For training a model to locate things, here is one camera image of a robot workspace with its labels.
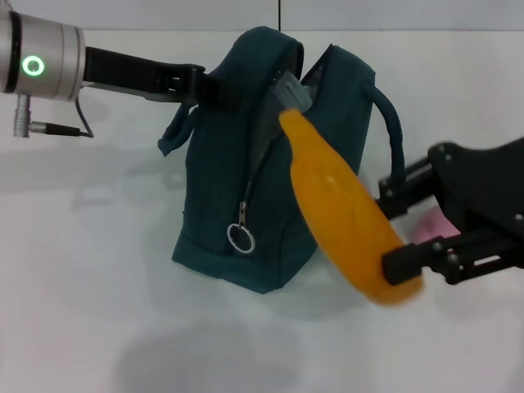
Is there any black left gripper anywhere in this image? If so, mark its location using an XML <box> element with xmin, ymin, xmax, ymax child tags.
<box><xmin>81</xmin><ymin>46</ymin><xmax>241</xmax><ymax>111</ymax></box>

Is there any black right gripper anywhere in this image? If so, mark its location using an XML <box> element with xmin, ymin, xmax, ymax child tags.
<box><xmin>377</xmin><ymin>137</ymin><xmax>524</xmax><ymax>287</ymax></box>

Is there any pink toy peach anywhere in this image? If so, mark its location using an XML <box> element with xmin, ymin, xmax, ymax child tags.
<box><xmin>413</xmin><ymin>206</ymin><xmax>463</xmax><ymax>251</ymax></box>

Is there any clear food container blue lid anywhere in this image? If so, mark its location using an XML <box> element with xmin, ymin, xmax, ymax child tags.
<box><xmin>269</xmin><ymin>69</ymin><xmax>316</xmax><ymax>115</ymax></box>

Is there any yellow banana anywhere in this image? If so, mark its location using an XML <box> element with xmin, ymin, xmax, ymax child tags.
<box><xmin>278</xmin><ymin>108</ymin><xmax>427</xmax><ymax>307</ymax></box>

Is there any dark teal fabric bag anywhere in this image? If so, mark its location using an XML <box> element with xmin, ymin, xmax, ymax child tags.
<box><xmin>158</xmin><ymin>25</ymin><xmax>404</xmax><ymax>295</ymax></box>

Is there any metal zipper pull ring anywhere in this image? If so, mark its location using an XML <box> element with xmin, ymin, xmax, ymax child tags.
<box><xmin>227</xmin><ymin>200</ymin><xmax>257</xmax><ymax>255</ymax></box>

